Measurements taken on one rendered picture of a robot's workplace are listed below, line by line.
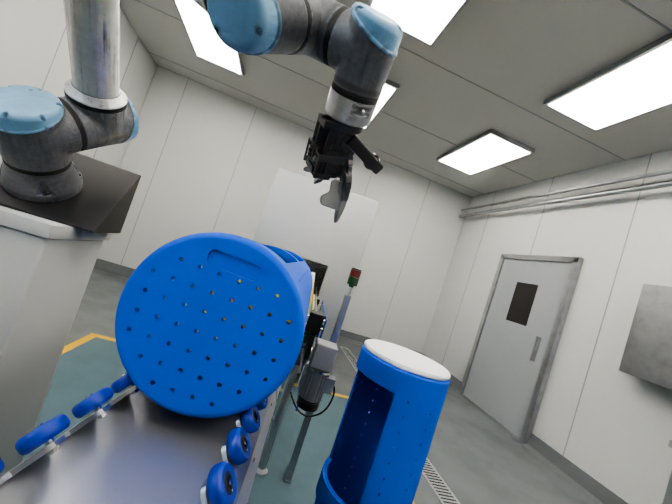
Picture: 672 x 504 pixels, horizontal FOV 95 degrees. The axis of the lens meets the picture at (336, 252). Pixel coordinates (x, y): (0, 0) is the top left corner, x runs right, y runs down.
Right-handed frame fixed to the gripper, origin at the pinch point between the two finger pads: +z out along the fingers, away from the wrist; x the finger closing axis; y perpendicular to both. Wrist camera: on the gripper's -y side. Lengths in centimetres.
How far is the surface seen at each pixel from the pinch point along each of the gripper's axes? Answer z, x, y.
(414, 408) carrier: 38, 41, -23
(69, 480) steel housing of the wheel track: 8, 41, 44
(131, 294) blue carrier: 3.5, 19.5, 38.5
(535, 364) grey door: 218, 10, -339
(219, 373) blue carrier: 8.3, 32.3, 27.3
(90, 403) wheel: 9, 32, 43
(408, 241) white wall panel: 289, -271, -364
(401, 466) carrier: 49, 51, -19
